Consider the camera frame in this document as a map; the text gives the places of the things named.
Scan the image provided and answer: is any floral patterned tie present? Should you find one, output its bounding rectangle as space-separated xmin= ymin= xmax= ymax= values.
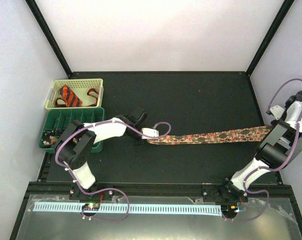
xmin=147 ymin=125 xmax=272 ymax=145

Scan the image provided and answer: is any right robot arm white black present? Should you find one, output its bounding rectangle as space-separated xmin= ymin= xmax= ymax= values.
xmin=218 ymin=90 xmax=302 ymax=202

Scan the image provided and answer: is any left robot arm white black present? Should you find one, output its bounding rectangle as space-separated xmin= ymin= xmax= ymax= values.
xmin=53 ymin=108 xmax=147 ymax=200

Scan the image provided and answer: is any cream perforated basket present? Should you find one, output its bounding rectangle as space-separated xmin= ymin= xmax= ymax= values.
xmin=45 ymin=78 xmax=104 ymax=110

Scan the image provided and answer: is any orange navy striped tie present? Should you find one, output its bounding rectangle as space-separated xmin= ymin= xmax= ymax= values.
xmin=54 ymin=85 xmax=100 ymax=108

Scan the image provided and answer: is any green divided organizer tray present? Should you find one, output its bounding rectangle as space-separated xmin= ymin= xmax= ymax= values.
xmin=38 ymin=107 xmax=106 ymax=154

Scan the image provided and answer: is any dark floral rolled tie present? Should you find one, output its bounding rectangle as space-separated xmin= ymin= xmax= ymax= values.
xmin=40 ymin=128 xmax=65 ymax=148

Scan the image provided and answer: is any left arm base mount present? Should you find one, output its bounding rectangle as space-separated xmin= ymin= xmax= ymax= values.
xmin=69 ymin=182 xmax=116 ymax=202

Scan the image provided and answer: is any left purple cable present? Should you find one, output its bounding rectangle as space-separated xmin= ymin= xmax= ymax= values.
xmin=54 ymin=119 xmax=172 ymax=222

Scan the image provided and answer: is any purple cable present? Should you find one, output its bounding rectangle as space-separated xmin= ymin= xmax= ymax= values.
xmin=222 ymin=78 xmax=302 ymax=222
xmin=54 ymin=119 xmax=172 ymax=222

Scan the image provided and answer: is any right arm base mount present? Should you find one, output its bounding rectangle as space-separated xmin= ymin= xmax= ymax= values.
xmin=201 ymin=183 xmax=248 ymax=204

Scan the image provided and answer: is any white slotted cable duct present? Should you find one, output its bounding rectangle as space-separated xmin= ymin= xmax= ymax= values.
xmin=32 ymin=202 xmax=222 ymax=217

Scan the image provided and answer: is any black aluminium front rail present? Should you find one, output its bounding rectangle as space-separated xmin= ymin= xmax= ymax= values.
xmin=25 ymin=181 xmax=294 ymax=199

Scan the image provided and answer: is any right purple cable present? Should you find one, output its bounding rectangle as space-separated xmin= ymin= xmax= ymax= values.
xmin=222 ymin=78 xmax=302 ymax=222

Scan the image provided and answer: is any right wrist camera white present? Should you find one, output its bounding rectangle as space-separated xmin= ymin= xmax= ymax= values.
xmin=266 ymin=105 xmax=286 ymax=121

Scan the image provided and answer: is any left black frame post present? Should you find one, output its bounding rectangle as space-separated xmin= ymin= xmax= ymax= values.
xmin=25 ymin=0 xmax=73 ymax=78

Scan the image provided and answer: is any black frame post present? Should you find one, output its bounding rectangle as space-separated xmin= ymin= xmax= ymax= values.
xmin=245 ymin=0 xmax=295 ymax=77
xmin=25 ymin=0 xmax=73 ymax=78

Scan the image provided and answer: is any right black frame post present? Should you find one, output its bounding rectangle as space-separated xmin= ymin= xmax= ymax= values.
xmin=245 ymin=0 xmax=295 ymax=77

